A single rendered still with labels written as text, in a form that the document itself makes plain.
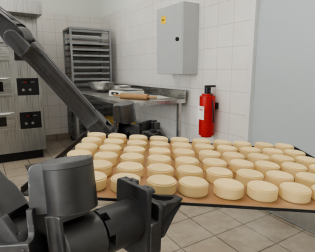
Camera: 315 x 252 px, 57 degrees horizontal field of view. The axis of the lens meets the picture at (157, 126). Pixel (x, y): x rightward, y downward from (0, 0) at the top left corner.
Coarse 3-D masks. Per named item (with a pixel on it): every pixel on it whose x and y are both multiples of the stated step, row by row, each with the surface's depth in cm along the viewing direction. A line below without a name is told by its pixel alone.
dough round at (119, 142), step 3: (108, 138) 74; (111, 138) 75; (114, 138) 75; (117, 138) 75; (105, 141) 71; (108, 141) 71; (111, 141) 72; (114, 141) 72; (117, 141) 72; (120, 141) 72; (123, 141) 73; (117, 144) 71; (120, 144) 71
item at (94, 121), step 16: (16, 32) 77; (16, 48) 78; (32, 48) 81; (32, 64) 83; (48, 64) 83; (48, 80) 85; (64, 80) 85; (64, 96) 87; (80, 96) 88; (80, 112) 89; (96, 112) 90; (96, 128) 90; (112, 128) 94
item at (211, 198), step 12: (144, 168) 60; (228, 168) 63; (108, 180) 52; (144, 180) 53; (264, 180) 57; (108, 192) 47; (240, 204) 46; (252, 204) 46; (264, 204) 46; (276, 204) 47; (288, 204) 47; (300, 204) 47; (312, 204) 47
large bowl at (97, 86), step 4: (92, 84) 406; (96, 84) 403; (100, 84) 403; (104, 84) 404; (108, 84) 407; (112, 84) 413; (92, 88) 412; (96, 88) 407; (100, 88) 407; (104, 88) 408; (108, 88) 411
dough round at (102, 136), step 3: (90, 132) 80; (93, 132) 80; (96, 132) 80; (99, 132) 80; (102, 132) 81; (87, 135) 78; (90, 135) 77; (93, 135) 77; (96, 135) 77; (99, 135) 77; (102, 135) 78; (105, 135) 79; (102, 138) 78; (105, 138) 79; (102, 141) 78
